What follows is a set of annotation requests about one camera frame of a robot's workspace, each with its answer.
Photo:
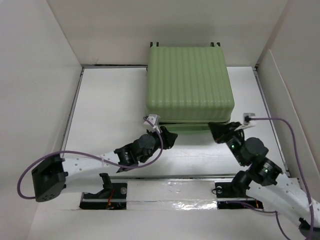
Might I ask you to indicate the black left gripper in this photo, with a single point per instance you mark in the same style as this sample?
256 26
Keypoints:
167 138

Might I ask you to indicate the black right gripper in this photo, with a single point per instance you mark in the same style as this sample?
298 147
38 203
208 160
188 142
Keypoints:
221 131

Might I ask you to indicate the green hard-shell suitcase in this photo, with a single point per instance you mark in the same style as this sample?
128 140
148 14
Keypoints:
188 86

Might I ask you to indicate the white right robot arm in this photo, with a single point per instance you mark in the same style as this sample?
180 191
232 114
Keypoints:
265 181

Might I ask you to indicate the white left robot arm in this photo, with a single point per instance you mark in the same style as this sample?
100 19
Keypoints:
90 174

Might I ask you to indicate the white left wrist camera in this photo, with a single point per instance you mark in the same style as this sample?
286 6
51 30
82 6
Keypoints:
151 120

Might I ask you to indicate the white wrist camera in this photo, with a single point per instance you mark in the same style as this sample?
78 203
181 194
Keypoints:
248 120
151 120

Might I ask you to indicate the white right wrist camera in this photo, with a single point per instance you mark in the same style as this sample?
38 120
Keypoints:
248 120

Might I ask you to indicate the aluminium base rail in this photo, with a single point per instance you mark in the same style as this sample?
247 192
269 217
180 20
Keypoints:
148 195

